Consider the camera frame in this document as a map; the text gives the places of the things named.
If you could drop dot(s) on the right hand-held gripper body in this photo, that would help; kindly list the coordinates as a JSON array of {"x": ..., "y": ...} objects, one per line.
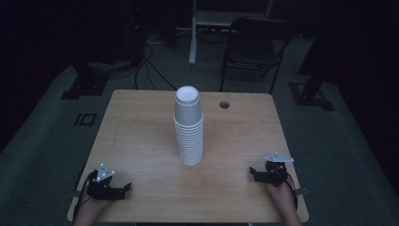
[{"x": 274, "y": 174}]

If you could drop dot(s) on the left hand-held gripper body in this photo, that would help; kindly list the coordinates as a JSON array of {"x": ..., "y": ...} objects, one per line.
[{"x": 100, "y": 188}]

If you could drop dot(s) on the stack of white cups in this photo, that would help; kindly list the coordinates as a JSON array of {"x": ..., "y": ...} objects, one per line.
[{"x": 188, "y": 138}]

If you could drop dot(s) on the person's left hand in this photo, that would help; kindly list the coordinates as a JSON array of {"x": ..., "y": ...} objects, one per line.
[{"x": 94, "y": 204}]

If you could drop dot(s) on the person's right hand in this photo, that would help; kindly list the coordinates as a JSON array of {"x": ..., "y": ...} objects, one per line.
[{"x": 279, "y": 193}]

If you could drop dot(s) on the grey tape strip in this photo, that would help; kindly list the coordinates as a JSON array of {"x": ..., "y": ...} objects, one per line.
[
  {"x": 301, "y": 191},
  {"x": 74, "y": 193}
]

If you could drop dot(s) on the black folding chair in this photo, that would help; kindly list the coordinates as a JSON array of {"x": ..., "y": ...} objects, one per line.
[{"x": 254, "y": 47}]

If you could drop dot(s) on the black stand with base plate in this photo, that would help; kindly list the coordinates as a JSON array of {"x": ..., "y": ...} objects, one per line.
[
  {"x": 84, "y": 84},
  {"x": 313, "y": 94}
]

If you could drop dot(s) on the white desk frame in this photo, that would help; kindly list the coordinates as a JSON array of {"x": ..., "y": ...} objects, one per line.
[{"x": 193, "y": 37}]

